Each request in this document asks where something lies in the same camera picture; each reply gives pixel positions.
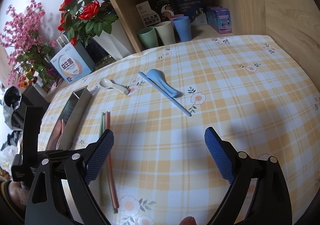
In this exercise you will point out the purple small box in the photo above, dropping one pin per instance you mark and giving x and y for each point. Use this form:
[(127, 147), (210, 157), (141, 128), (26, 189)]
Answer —
[(219, 18)]

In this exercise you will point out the pink cup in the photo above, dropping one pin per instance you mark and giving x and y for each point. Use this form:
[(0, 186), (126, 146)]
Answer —
[(175, 16)]

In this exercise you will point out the green chopstick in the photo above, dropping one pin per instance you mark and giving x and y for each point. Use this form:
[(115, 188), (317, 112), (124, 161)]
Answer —
[(100, 179)]

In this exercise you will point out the pink blossom plant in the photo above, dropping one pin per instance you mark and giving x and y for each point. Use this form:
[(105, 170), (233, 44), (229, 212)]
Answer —
[(30, 56)]

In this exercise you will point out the cream white spoon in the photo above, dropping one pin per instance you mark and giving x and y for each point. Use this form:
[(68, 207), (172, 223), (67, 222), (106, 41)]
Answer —
[(106, 83)]

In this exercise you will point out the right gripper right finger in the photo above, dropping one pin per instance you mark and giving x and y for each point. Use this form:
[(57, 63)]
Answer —
[(222, 152)]

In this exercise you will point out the person's left hand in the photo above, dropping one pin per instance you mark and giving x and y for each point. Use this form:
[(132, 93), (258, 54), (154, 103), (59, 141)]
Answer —
[(15, 194)]

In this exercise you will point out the light blue chopstick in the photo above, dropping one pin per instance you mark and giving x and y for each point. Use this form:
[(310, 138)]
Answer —
[(172, 100)]

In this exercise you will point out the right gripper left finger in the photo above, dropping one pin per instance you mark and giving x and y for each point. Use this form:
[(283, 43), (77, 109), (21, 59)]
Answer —
[(98, 155)]

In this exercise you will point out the light blue probiotics box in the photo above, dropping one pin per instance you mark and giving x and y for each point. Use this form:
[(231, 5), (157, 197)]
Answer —
[(72, 63)]

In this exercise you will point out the pink chopstick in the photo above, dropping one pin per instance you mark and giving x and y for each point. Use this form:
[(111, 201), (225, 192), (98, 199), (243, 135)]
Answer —
[(112, 185)]

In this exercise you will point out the dark blue milk box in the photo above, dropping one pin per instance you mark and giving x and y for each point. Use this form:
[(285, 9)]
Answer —
[(153, 12)]

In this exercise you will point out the blue cup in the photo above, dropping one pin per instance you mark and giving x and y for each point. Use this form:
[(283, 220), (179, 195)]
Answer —
[(183, 28)]

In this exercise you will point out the black chair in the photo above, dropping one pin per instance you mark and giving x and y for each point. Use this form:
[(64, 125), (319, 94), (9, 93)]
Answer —
[(31, 97)]

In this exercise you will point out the light blue spoon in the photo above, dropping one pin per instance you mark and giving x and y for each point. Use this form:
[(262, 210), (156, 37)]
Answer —
[(158, 77)]

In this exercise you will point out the gold patterned tray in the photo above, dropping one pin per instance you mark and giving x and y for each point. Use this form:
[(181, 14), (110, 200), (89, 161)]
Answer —
[(107, 60)]

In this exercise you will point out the pink spoon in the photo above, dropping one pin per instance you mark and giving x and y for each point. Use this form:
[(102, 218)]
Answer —
[(55, 139)]

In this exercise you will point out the beige cup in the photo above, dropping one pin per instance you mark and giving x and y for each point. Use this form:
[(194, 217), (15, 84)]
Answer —
[(166, 32)]

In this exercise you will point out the white flower vase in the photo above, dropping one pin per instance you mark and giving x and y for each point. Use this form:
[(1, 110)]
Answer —
[(115, 44)]

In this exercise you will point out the red rose bouquet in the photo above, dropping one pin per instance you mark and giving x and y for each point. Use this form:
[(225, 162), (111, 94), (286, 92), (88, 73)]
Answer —
[(82, 20)]

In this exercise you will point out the steel utensil tray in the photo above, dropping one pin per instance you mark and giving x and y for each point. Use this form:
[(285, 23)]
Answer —
[(72, 114)]

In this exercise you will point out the plaid floral tablecloth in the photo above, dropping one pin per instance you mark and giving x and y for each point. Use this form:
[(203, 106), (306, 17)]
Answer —
[(251, 91)]

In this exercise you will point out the green cup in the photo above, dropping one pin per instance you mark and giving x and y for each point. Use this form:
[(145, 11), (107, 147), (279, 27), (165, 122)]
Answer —
[(148, 37)]

